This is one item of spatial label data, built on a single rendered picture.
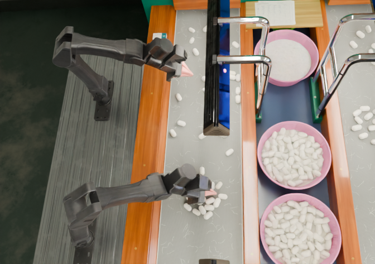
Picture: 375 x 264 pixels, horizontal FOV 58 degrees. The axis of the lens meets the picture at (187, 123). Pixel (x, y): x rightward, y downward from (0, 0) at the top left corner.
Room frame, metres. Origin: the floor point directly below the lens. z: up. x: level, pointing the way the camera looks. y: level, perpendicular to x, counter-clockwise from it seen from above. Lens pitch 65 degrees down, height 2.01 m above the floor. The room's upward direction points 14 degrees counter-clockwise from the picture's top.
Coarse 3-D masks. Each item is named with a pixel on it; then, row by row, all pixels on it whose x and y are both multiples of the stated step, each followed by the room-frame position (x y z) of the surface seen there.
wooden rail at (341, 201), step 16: (320, 0) 1.00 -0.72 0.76; (320, 32) 0.83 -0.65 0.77; (320, 48) 0.76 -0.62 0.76; (320, 80) 0.62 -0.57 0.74; (320, 96) 0.56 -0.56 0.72; (336, 96) 0.53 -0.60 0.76; (336, 112) 0.46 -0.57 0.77; (336, 128) 0.40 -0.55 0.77; (336, 144) 0.34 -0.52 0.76; (336, 160) 0.28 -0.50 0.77; (336, 176) 0.22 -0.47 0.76; (336, 192) 0.17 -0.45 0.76; (336, 208) 0.12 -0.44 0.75; (352, 208) 0.11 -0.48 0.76; (352, 224) 0.05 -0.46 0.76; (352, 240) 0.01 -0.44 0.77; (352, 256) -0.04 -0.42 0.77
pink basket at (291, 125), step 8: (272, 128) 0.46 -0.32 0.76; (280, 128) 0.46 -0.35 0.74; (288, 128) 0.46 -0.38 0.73; (296, 128) 0.45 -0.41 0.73; (304, 128) 0.43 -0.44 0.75; (312, 128) 0.42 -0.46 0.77; (264, 136) 0.44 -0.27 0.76; (320, 136) 0.38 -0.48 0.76; (264, 144) 0.42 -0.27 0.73; (320, 144) 0.36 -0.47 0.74; (328, 152) 0.31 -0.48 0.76; (328, 160) 0.29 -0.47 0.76; (264, 168) 0.32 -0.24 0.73; (328, 168) 0.26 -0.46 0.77; (320, 176) 0.24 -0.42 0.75; (280, 184) 0.24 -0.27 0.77; (312, 184) 0.22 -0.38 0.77
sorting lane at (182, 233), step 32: (192, 64) 0.85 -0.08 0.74; (192, 96) 0.70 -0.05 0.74; (192, 128) 0.55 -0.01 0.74; (192, 160) 0.42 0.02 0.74; (224, 160) 0.39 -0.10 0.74; (224, 192) 0.27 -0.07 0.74; (160, 224) 0.21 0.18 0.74; (192, 224) 0.18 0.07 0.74; (224, 224) 0.16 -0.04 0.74; (160, 256) 0.11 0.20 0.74; (192, 256) 0.08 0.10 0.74; (224, 256) 0.06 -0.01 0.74
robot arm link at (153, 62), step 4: (148, 56) 0.76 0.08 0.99; (152, 56) 0.75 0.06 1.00; (148, 60) 0.75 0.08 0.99; (152, 60) 0.74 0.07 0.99; (156, 60) 0.74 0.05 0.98; (160, 60) 0.74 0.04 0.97; (148, 64) 0.74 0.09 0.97; (152, 64) 0.74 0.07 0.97; (156, 64) 0.74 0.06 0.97; (160, 64) 0.74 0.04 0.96; (156, 68) 0.74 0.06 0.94
